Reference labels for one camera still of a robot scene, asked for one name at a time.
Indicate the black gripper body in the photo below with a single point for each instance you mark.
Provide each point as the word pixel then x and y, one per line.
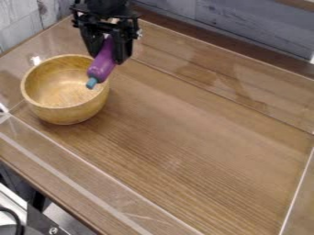
pixel 99 17

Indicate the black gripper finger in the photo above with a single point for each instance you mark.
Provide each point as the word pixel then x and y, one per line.
pixel 123 43
pixel 92 41

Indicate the purple toy eggplant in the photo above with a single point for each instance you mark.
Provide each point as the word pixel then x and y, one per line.
pixel 101 65

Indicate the brown wooden bowl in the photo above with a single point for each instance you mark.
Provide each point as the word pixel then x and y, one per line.
pixel 55 92

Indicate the clear acrylic barrier wall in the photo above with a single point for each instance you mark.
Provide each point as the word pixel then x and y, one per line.
pixel 199 146

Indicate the black metal table frame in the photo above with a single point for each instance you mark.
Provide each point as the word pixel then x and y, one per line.
pixel 21 217

